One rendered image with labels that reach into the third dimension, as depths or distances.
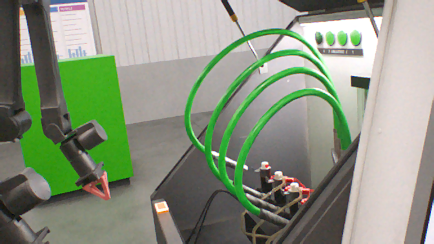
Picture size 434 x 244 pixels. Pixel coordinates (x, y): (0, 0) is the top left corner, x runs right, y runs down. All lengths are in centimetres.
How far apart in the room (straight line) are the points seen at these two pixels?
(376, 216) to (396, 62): 22
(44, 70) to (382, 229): 92
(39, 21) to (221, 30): 651
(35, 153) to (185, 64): 393
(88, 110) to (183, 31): 369
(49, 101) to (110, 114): 295
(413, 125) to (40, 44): 94
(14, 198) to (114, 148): 342
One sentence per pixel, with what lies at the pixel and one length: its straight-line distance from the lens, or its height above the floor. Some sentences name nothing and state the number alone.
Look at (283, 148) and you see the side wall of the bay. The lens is 138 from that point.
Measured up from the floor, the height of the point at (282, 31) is 141.
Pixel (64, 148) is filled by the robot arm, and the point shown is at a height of 116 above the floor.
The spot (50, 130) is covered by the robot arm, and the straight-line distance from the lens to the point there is 123.
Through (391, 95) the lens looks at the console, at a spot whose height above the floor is 132.
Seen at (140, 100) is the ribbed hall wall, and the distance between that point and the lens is 738.
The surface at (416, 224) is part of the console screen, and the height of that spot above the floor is 117.
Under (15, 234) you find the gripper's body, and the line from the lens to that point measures 87.
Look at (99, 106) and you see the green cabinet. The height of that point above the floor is 84.
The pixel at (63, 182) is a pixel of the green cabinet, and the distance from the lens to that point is 425.
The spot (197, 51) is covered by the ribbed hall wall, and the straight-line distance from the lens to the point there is 750.
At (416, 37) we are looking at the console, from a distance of 62.
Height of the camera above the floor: 143
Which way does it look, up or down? 12 degrees down
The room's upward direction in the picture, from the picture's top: 6 degrees counter-clockwise
